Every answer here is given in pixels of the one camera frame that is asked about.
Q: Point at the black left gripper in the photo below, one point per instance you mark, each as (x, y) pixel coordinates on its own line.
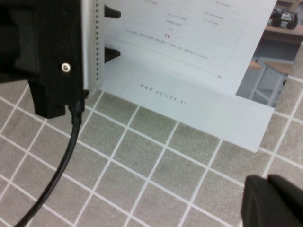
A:
(14, 35)

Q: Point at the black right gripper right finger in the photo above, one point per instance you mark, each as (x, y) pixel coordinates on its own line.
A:
(291, 205)

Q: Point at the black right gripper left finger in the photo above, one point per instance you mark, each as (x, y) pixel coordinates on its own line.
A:
(258, 205)

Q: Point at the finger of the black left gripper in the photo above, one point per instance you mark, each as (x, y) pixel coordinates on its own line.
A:
(111, 13)
(111, 54)

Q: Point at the large brochure with photo cover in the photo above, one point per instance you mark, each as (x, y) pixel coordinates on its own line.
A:
(213, 118)

